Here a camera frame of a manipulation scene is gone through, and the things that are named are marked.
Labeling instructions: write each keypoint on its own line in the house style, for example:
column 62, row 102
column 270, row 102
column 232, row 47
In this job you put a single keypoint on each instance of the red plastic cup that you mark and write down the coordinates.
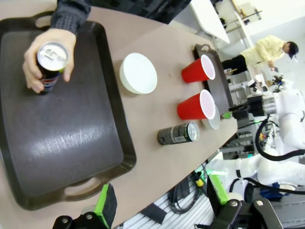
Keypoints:
column 193, row 71
column 190, row 108

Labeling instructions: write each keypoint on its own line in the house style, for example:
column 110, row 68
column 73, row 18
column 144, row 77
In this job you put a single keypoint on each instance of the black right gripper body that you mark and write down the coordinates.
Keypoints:
column 255, row 107

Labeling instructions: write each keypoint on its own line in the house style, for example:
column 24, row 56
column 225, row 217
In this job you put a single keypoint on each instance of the white slanted board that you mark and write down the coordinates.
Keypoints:
column 209, row 19

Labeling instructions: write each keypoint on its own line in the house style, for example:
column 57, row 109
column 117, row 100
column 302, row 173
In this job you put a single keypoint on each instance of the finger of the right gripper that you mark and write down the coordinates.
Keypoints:
column 227, row 115
column 237, row 109

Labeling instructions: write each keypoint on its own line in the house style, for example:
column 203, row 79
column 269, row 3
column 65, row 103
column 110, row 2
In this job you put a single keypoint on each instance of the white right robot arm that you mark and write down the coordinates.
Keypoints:
column 293, row 133

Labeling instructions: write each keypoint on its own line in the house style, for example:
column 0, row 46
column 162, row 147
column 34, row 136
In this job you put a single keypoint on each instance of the white plastic bowl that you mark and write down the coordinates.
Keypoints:
column 139, row 71
column 214, row 122

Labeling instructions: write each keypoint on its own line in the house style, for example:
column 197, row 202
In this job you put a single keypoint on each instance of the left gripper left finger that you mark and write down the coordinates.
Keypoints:
column 107, row 205

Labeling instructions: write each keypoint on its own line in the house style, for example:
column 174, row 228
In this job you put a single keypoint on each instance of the dark brown plastic tray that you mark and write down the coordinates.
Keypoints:
column 59, row 133
column 219, row 90

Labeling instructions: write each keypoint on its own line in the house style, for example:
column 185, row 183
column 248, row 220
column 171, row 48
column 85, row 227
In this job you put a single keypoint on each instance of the person's right hand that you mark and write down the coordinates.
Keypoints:
column 31, row 64

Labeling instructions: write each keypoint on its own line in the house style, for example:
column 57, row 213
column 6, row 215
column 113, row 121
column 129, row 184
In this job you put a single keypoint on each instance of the person's right forearm dark sleeve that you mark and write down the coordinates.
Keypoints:
column 69, row 14

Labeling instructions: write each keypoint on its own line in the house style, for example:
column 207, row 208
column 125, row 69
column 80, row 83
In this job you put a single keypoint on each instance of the person's dark clothed torso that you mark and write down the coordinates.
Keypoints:
column 143, row 9

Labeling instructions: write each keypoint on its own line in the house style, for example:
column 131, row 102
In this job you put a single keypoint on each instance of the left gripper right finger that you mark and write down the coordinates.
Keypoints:
column 218, row 193

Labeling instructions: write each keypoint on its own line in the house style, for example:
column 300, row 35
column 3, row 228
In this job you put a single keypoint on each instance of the black energy drink can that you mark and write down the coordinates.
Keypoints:
column 175, row 134

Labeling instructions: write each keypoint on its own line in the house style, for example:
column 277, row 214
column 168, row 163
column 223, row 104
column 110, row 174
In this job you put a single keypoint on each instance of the blue Pepsi can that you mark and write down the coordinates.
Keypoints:
column 52, row 56

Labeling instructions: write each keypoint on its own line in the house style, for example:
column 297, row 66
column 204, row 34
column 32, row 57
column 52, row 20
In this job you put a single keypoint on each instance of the bystander in yellow jacket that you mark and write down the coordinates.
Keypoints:
column 267, row 51

